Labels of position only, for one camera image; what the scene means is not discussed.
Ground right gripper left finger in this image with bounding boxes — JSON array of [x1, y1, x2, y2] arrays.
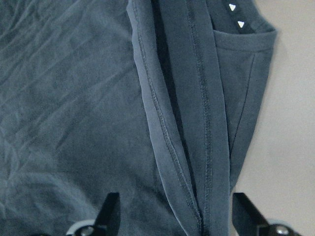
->
[[94, 192, 120, 229]]

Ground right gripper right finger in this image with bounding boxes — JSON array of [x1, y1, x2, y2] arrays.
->
[[232, 193, 270, 236]]

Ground black graphic t-shirt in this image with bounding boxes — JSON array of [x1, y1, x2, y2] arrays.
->
[[0, 0, 277, 236]]

